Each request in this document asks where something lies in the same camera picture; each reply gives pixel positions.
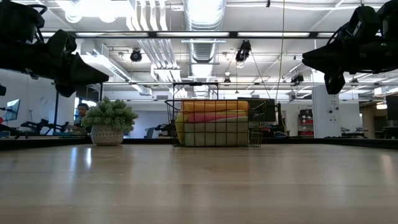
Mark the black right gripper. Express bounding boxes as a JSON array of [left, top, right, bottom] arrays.
[[301, 39, 398, 75]]

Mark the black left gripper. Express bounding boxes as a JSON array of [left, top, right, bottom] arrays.
[[0, 29, 110, 98]]

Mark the light green microfiber towel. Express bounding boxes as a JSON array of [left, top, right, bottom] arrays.
[[183, 116, 250, 147]]

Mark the person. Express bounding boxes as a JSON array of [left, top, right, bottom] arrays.
[[72, 103, 91, 135]]

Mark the potted green succulent plant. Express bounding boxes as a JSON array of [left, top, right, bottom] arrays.
[[81, 96, 140, 146]]

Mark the red storage shelf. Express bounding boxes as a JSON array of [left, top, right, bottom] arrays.
[[298, 108, 313, 137]]

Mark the tilted grey screen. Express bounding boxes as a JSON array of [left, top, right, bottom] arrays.
[[4, 98, 21, 121]]

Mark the black monitor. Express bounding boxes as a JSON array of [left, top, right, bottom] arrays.
[[238, 97, 277, 123], [385, 95, 398, 121]]

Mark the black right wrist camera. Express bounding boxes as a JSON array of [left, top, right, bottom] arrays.
[[324, 72, 346, 96]]

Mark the black metal stand frame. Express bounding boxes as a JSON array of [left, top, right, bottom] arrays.
[[51, 81, 104, 133]]

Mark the black metal table frame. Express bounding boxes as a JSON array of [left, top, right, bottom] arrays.
[[0, 123, 398, 149]]

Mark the wire mesh basket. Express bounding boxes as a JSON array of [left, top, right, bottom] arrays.
[[164, 98, 269, 148]]

